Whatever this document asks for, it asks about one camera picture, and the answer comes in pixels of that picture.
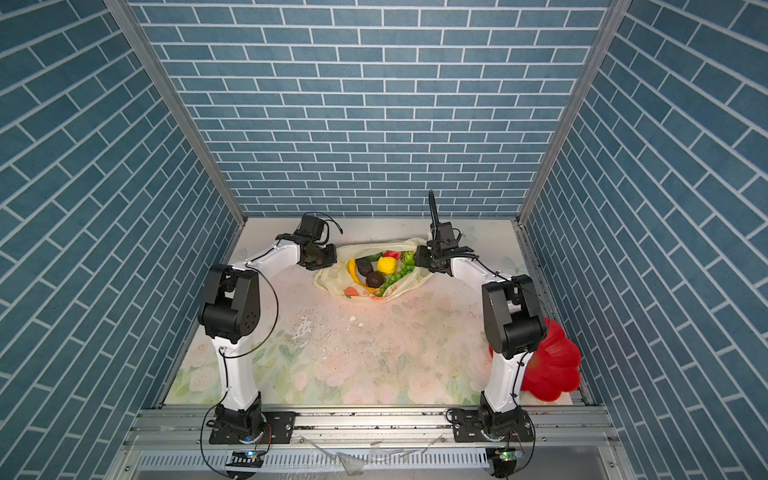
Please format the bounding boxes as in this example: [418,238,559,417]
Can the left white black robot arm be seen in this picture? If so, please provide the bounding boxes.
[198,212,338,445]

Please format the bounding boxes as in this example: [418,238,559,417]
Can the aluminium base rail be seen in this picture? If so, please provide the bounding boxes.
[108,406,633,479]

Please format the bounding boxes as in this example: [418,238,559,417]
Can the yellow fake lemon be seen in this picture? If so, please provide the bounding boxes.
[377,256,398,275]

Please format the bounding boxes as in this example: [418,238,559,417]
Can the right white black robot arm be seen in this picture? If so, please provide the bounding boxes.
[415,217,547,442]

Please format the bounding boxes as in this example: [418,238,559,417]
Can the dark brown fake fruit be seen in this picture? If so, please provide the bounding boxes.
[365,271,387,289]

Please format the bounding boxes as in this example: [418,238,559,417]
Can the yellow fake banana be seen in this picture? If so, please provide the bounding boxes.
[347,259,381,295]

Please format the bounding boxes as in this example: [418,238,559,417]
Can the dark fake avocado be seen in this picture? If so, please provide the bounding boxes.
[355,257,374,277]

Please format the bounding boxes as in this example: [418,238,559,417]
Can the green fake grape bunch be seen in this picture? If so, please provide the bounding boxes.
[380,251,415,296]

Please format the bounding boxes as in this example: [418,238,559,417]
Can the red flower-shaped plate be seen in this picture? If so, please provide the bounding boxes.
[522,318,582,403]

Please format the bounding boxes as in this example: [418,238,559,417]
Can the yellow plastic fruit-print bag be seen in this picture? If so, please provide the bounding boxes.
[314,238,432,301]

